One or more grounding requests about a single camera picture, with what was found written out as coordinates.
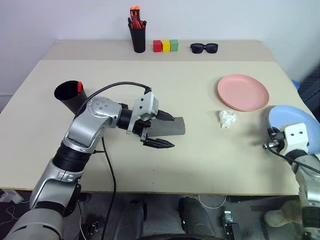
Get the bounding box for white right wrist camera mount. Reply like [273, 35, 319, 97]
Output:
[281, 122, 310, 154]

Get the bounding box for crumpled white tissue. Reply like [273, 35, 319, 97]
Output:
[218, 109, 238, 129]

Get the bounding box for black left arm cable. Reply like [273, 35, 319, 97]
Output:
[74, 81, 153, 240]

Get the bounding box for dark rounded shape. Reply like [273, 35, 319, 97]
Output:
[178, 196, 214, 237]
[116, 197, 148, 238]

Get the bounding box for light blue round plate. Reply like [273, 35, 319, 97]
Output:
[265, 104, 320, 155]

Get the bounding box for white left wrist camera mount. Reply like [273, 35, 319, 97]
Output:
[126, 92, 160, 136]

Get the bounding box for grey glasses case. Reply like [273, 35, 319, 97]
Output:
[147, 116, 186, 138]

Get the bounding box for orange capped marker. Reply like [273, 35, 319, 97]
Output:
[129, 5, 141, 21]

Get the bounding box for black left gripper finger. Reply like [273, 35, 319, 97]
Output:
[156, 110, 175, 123]
[140, 136, 176, 150]

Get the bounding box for white floor cable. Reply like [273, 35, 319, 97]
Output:
[198, 194, 227, 209]

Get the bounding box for black tipped-over pen cup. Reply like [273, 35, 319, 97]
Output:
[53, 80, 89, 115]

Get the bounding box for white power strip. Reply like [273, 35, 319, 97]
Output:
[0, 190, 24, 205]

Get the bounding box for pink round plate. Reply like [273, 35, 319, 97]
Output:
[216, 73, 270, 112]

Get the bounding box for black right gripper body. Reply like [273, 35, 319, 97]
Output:
[266, 126, 286, 149]

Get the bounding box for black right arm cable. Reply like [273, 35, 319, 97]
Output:
[262, 139, 320, 174]

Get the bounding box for black upright pen holder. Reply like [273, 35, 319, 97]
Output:
[129, 26, 147, 54]

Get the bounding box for black sunglasses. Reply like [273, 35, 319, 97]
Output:
[190, 43, 219, 55]

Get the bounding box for black metal floor bracket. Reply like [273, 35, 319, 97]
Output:
[220, 209, 242, 240]

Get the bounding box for white sneaker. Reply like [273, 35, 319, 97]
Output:
[264, 206, 305, 228]

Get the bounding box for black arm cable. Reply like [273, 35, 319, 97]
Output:
[74, 81, 153, 240]
[262, 139, 320, 174]

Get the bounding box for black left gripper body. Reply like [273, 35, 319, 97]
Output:
[131, 115, 154, 146]

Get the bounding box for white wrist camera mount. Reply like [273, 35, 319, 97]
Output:
[281, 122, 310, 154]
[126, 92, 160, 136]

